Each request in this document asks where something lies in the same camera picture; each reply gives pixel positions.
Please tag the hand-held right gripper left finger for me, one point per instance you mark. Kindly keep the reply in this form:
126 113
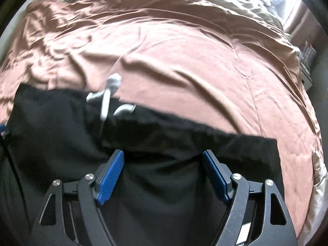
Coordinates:
110 179

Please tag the white plastic object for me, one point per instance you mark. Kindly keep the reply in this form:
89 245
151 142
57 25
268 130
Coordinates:
103 105

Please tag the black button-up shirt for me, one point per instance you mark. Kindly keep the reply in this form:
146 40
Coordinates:
166 184

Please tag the pink curtain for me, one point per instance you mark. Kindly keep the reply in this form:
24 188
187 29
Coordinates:
299 18

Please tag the white nightstand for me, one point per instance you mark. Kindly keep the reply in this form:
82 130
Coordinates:
307 78

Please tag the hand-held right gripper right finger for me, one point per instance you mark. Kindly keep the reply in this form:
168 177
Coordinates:
215 176

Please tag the brown duvet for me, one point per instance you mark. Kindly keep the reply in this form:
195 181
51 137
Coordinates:
179 69

